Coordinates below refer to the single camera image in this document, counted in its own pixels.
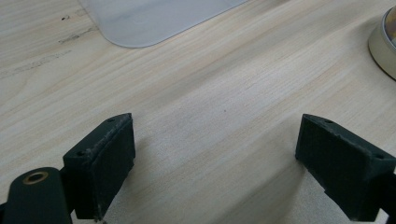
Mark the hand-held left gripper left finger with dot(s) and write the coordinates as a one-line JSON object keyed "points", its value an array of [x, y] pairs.
{"points": [[99, 165]]}

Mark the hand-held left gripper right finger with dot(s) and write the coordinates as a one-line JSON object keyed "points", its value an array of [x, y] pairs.
{"points": [[345, 165]]}

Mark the round cream tin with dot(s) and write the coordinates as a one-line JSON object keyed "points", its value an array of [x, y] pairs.
{"points": [[384, 43]]}

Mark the translucent white plastic mat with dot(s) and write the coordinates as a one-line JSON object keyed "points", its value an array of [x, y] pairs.
{"points": [[149, 18]]}

